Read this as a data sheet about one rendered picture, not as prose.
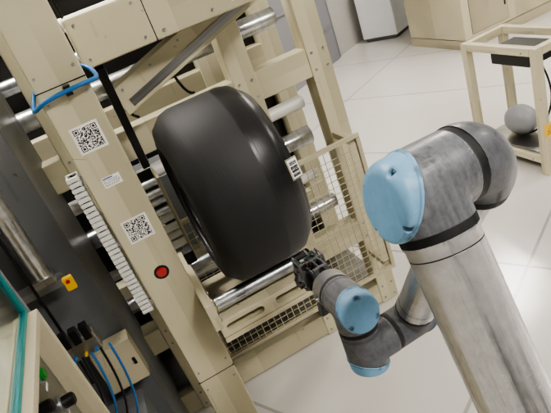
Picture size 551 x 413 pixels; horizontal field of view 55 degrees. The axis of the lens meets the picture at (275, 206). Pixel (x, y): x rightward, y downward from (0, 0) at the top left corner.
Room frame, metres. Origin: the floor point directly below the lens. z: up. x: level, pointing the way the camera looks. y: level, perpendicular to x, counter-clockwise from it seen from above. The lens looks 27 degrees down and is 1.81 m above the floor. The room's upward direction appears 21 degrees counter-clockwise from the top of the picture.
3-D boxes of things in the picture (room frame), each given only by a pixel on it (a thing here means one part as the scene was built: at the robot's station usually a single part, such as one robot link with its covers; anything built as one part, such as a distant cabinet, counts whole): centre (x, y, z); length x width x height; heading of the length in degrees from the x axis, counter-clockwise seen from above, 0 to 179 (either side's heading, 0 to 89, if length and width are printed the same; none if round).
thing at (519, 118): (3.00, -1.71, 0.40); 0.60 x 0.35 x 0.80; 14
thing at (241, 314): (1.38, 0.13, 0.84); 0.36 x 0.09 x 0.06; 104
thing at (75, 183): (1.39, 0.48, 1.19); 0.05 x 0.04 x 0.48; 14
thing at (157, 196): (1.84, 0.46, 1.05); 0.20 x 0.15 x 0.30; 104
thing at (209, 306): (1.48, 0.33, 0.90); 0.40 x 0.03 x 0.10; 14
